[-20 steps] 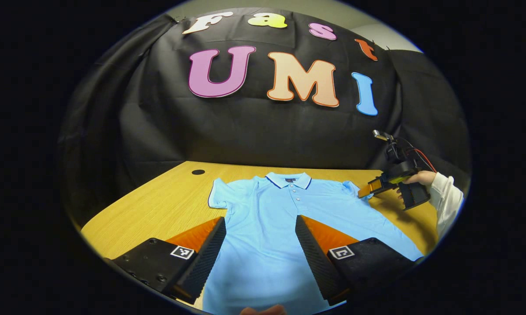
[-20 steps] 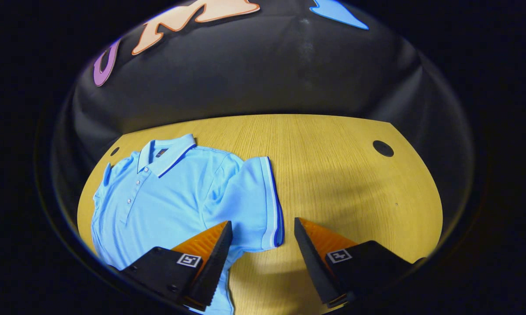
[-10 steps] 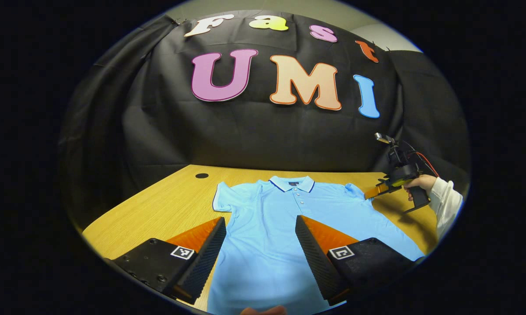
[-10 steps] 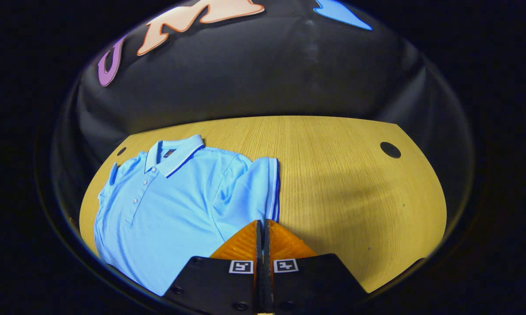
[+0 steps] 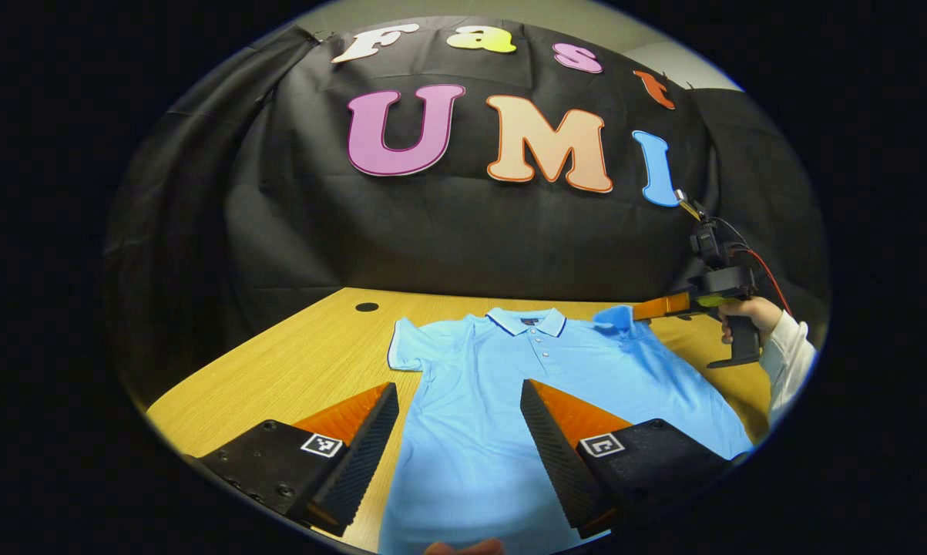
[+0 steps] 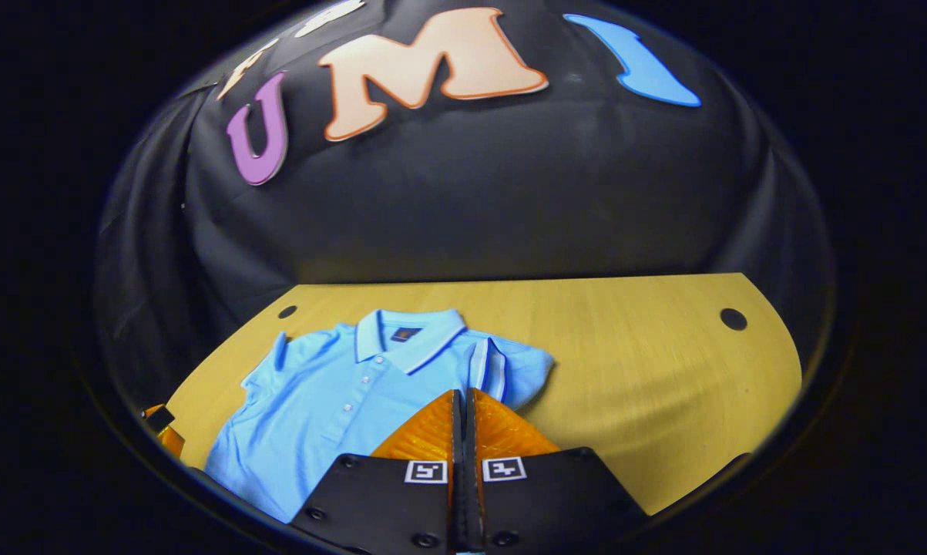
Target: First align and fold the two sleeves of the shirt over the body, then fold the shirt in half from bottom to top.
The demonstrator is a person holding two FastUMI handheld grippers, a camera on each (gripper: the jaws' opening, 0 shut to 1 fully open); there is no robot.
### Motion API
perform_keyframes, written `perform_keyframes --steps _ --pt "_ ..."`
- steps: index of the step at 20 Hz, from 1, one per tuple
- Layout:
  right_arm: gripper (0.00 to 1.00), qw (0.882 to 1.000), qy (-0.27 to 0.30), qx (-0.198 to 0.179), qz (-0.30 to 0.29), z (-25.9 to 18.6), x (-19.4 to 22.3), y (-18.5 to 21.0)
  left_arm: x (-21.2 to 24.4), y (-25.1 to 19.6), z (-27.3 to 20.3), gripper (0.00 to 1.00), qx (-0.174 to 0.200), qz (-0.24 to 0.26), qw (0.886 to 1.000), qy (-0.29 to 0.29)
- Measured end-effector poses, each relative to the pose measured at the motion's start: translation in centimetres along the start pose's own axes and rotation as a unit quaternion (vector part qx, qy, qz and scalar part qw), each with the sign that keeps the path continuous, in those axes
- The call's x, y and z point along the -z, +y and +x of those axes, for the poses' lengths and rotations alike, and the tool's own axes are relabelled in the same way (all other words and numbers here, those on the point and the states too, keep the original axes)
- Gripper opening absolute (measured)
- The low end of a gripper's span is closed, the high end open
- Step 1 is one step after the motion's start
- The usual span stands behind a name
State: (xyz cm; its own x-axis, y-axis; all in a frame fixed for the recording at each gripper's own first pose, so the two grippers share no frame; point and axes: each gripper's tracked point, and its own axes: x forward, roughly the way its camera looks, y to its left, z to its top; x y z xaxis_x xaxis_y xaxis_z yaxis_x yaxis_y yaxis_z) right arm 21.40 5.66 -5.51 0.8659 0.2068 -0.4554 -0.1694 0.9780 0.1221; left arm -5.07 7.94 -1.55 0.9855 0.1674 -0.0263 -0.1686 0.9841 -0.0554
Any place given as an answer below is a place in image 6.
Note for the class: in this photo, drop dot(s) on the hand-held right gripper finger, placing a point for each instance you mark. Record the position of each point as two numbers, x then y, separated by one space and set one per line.
472 493
457 493

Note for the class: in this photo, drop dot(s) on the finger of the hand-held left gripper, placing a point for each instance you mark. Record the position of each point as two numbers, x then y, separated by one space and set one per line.
169 435

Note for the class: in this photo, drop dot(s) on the light blue T-shirt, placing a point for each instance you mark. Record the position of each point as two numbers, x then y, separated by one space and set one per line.
332 401

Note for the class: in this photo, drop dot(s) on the black backdrop cloth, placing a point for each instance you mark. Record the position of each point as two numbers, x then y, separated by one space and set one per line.
509 200

